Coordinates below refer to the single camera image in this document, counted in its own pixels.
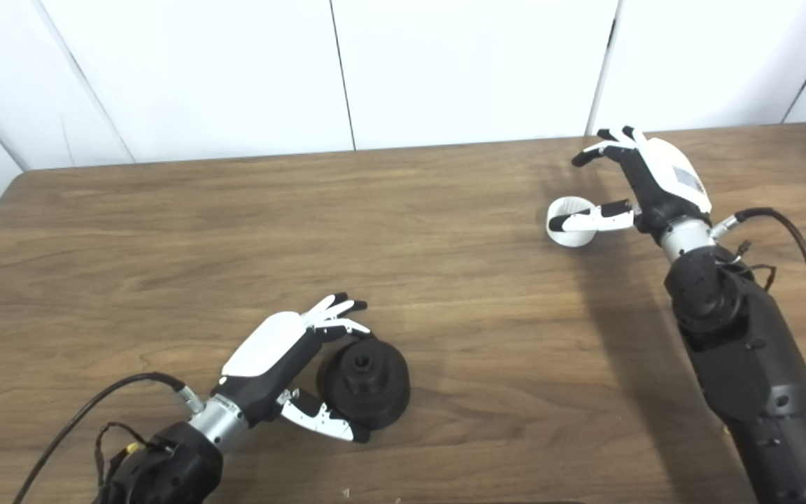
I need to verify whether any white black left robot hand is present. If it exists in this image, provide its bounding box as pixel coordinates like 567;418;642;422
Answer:
211;293;372;445

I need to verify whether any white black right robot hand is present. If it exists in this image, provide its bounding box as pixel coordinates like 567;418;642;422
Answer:
549;126;713;242

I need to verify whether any white toothed plastic ring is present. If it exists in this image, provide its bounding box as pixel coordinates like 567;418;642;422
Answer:
546;197;596;248

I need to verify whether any round black plastic part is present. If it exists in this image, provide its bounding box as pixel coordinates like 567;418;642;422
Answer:
317;336;411;431

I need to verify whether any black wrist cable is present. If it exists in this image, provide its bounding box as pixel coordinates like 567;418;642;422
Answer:
709;207;806;421
13;372;206;504

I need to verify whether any thin dark wrist wire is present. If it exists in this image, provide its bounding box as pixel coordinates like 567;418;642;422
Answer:
728;240;778;293
94;421;166;491

